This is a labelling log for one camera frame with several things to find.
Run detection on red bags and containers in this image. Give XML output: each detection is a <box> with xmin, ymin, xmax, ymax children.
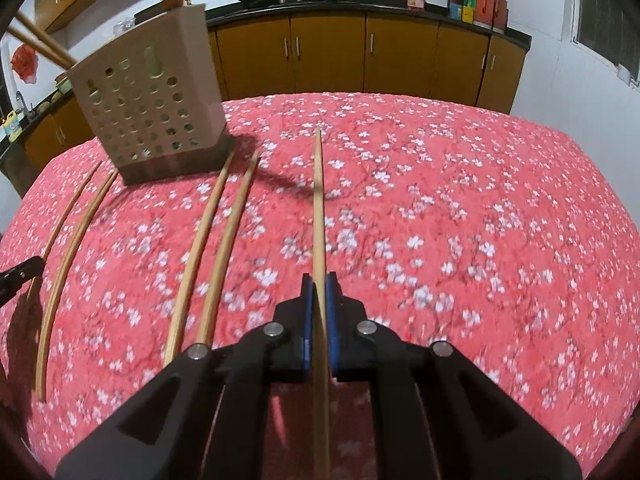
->
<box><xmin>448</xmin><ymin>0</ymin><xmax>509</xmax><ymax>34</ymax></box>

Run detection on right barred window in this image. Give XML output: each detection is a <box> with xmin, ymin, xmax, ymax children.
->
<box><xmin>576</xmin><ymin>0</ymin><xmax>639</xmax><ymax>86</ymax></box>

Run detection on green basin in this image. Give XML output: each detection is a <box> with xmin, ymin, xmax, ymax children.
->
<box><xmin>54</xmin><ymin>73</ymin><xmax>73</xmax><ymax>94</ymax></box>

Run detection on lower wooden kitchen cabinets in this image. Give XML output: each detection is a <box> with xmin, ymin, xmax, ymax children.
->
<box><xmin>22</xmin><ymin>6</ymin><xmax>529</xmax><ymax>183</ymax></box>

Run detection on red plastic bag hanging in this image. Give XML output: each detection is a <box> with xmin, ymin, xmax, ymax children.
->
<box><xmin>11</xmin><ymin>44</ymin><xmax>38</xmax><ymax>84</ymax></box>

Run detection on red floral tablecloth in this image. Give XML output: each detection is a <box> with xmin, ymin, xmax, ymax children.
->
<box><xmin>1</xmin><ymin>93</ymin><xmax>639</xmax><ymax>472</ymax></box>

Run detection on beige perforated utensil holder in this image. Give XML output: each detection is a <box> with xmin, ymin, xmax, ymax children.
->
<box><xmin>67</xmin><ymin>4</ymin><xmax>232</xmax><ymax>185</ymax></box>

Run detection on yellow detergent bottle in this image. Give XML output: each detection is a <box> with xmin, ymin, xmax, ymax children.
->
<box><xmin>2</xmin><ymin>110</ymin><xmax>22</xmax><ymax>142</ymax></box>

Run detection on black countertop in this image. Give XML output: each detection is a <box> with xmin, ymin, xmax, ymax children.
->
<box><xmin>0</xmin><ymin>0</ymin><xmax>533</xmax><ymax>156</ymax></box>

